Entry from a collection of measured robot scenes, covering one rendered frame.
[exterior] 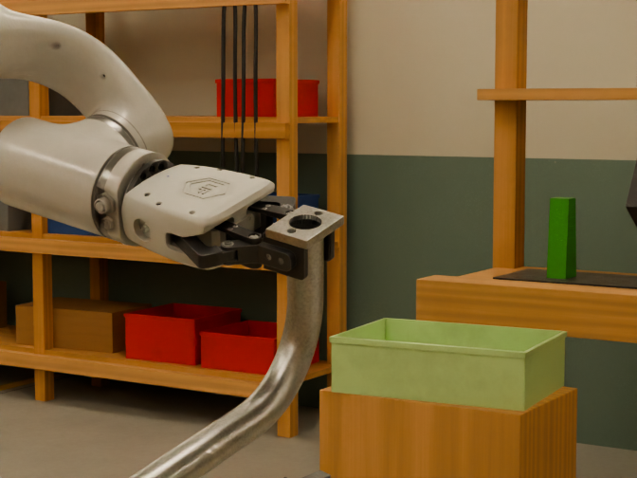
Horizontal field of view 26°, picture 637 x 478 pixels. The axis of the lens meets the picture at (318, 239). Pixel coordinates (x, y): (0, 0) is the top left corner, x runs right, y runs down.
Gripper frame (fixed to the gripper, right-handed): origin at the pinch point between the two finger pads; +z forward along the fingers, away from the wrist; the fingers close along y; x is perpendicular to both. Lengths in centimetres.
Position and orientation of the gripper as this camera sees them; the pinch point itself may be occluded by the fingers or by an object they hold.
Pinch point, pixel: (299, 247)
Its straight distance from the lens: 111.9
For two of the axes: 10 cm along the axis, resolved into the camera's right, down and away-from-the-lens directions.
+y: 5.5, -3.7, 7.5
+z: 8.3, 2.5, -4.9
